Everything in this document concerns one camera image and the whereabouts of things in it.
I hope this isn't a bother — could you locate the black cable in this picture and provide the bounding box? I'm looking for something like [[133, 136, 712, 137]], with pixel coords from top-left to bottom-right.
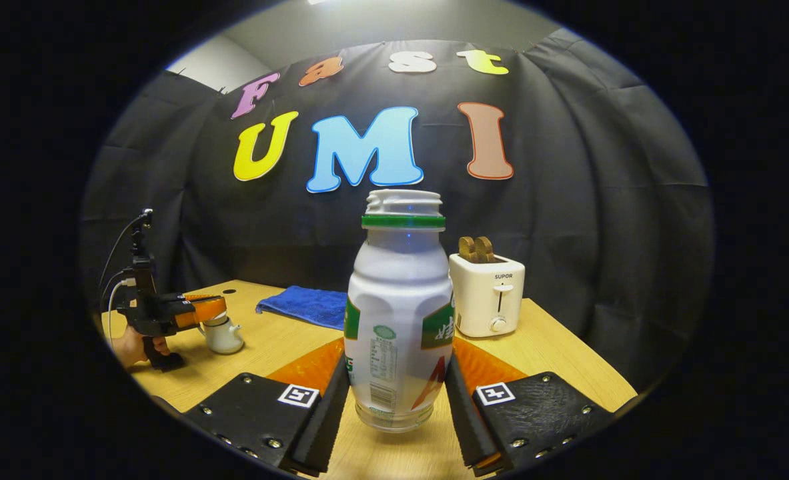
[[97, 210, 151, 289]]

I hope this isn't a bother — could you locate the white teacup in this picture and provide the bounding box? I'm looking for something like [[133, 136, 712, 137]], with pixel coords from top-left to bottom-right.
[[197, 323, 245, 355]]

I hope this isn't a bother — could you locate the cream toaster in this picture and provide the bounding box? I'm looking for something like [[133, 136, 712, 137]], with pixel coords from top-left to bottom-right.
[[448, 252, 526, 339]]

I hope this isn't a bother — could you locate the white cable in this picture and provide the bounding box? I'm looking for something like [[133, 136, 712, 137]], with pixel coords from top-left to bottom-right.
[[106, 279, 132, 349]]

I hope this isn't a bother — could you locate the black backdrop cloth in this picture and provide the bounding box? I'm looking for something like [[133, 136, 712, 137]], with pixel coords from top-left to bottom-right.
[[81, 27, 715, 391]]

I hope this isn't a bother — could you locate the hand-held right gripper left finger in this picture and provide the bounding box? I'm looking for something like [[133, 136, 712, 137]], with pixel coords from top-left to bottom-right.
[[184, 339, 351, 477]]

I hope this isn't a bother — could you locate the white green-label water bottle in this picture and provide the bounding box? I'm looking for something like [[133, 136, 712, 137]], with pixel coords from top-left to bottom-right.
[[343, 189, 456, 434]]

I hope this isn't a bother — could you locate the blue towel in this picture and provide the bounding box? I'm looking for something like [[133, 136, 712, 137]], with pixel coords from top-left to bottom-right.
[[255, 285, 348, 331]]

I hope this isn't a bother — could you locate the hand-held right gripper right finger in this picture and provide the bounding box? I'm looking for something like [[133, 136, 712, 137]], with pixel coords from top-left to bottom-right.
[[444, 337, 615, 477]]

